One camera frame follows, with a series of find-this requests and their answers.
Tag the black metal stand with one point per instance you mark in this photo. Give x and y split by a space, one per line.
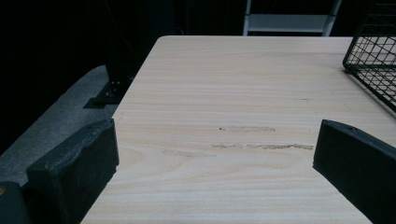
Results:
116 62

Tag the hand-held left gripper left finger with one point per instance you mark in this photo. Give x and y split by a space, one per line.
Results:
74 168

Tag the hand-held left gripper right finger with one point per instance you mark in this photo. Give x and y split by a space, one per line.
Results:
358 168

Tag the white metal shelf frame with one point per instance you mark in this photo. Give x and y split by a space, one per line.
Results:
288 22

